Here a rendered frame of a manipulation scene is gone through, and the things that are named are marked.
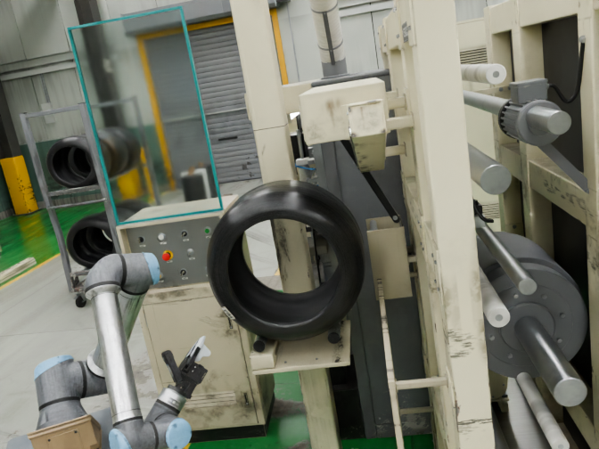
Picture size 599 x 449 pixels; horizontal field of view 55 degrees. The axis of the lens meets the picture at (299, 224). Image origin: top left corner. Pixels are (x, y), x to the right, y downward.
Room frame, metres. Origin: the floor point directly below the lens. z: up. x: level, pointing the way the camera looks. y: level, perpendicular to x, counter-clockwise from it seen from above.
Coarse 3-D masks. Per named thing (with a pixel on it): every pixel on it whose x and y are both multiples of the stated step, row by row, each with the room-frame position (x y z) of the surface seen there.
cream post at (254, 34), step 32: (256, 0) 2.29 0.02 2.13; (256, 32) 2.29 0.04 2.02; (256, 64) 2.30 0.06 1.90; (256, 96) 2.30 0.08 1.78; (256, 128) 2.30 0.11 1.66; (288, 128) 2.38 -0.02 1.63; (288, 160) 2.29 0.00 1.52; (288, 224) 2.30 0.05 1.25; (288, 256) 2.30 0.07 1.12; (288, 288) 2.30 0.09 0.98; (320, 384) 2.29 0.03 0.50; (320, 416) 2.30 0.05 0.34; (320, 448) 2.30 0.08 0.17
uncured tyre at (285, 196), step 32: (256, 192) 1.99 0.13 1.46; (288, 192) 1.94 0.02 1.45; (320, 192) 2.03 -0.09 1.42; (224, 224) 1.96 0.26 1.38; (320, 224) 1.89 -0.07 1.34; (352, 224) 1.96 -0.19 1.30; (224, 256) 1.94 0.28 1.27; (352, 256) 1.89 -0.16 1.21; (224, 288) 1.94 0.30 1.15; (256, 288) 2.21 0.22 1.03; (320, 288) 2.17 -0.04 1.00; (352, 288) 1.89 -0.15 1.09; (256, 320) 1.92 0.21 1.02; (288, 320) 2.11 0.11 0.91; (320, 320) 1.90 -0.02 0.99
